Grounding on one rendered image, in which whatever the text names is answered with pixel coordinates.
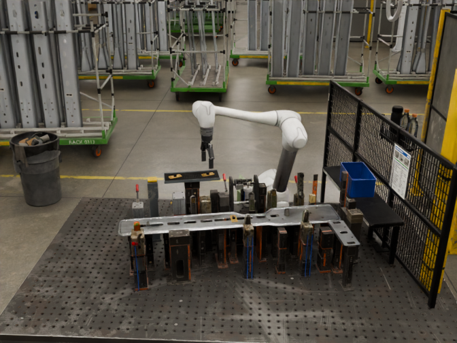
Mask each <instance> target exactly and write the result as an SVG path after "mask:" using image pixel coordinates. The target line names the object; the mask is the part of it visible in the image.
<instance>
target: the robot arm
mask: <svg viewBox="0 0 457 343"><path fill-rule="evenodd" d="M192 113H193V114H194V116H195V117H196V118H198V122H199V124H200V134H201V147H200V150H201V161H202V162H203V161H206V150H207V152H208V155H209V169H213V168H214V159H215V158H214V151H213V144H211V143H210V142H211V141H212V140H213V134H214V121H215V115H222V116H229V117H232V118H238V119H241V120H246V121H251V122H256V123H264V124H268V125H273V126H278V127H279V128H280V129H281V130H282V146H283V148H282V153H281V156H280V161H279V163H278V166H277V169H269V170H267V171H265V172H263V173H262V174H261V175H259V177H258V180H259V183H265V184H266V186H267V191H270V190H271V189H275V190H276V191H277V208H280V207H288V206H289V204H288V196H289V190H288V188H287V185H288V181H289V178H290V174H291V171H292V167H293V165H294V160H295V158H296V155H297V151H298V150H299V149H302V148H303V147H304V146H305V145H306V143H307V133H306V131H305V128H304V127H303V125H302V124H301V116H300V115H299V114H298V113H296V112H293V111H290V110H276V111H270V112H262V113H255V112H246V111H242V110H234V109H230V108H223V107H218V106H214V105H213V104H212V103H211V102H209V101H196V102H194V103H193V105H192ZM266 208H267V195H266Z"/></svg>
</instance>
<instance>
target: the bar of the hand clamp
mask: <svg viewBox="0 0 457 343"><path fill-rule="evenodd" d="M303 177H304V174H303V172H297V193H298V199H299V192H301V194H302V196H301V197H302V198H303Z"/></svg>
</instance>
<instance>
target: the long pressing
mask: <svg viewBox="0 0 457 343"><path fill-rule="evenodd" d="M285 208H288V209H289V216H284V210H285ZM304 210H309V213H311V214H309V221H310V223H311V224H320V223H328V222H329V221H340V220H341V218H340V216H339V215H338V213H337V212H336V211H335V209H334V208H333V207H332V206H331V205H330V204H319V205H309V206H290V207H280V208H270V209H269V210H267V211H266V212H264V213H260V214H250V216H251V217H252V219H251V223H252V226H253V227H257V226H267V225H269V226H275V227H285V226H295V225H301V220H302V215H303V211H304ZM230 215H236V217H237V218H244V216H245V214H239V213H236V212H218V213H208V214H190V215H180V216H162V217H152V218H134V219H124V220H121V221H120V222H119V224H118V235H119V236H122V237H126V236H131V230H132V229H134V222H135V221H139V222H140V225H146V223H147V222H148V221H149V222H150V226H146V227H140V228H143V230H144V235H152V234H162V233H169V231H170V230H179V229H189V231H205V230H214V229H231V228H240V227H243V224H244V219H243V220H238V222H232V221H231V220H226V221H215V220H217V219H226V218H230ZM271 215H278V217H271ZM213 216H214V217H213ZM257 216H265V217H266V218H257ZM207 220H212V222H206V223H202V222H201V221H207ZM190 221H196V223H189V224H184V222H190ZM168 223H179V224H178V225H168ZM153 224H163V225H162V226H153V227H152V226H151V225H153Z"/></svg>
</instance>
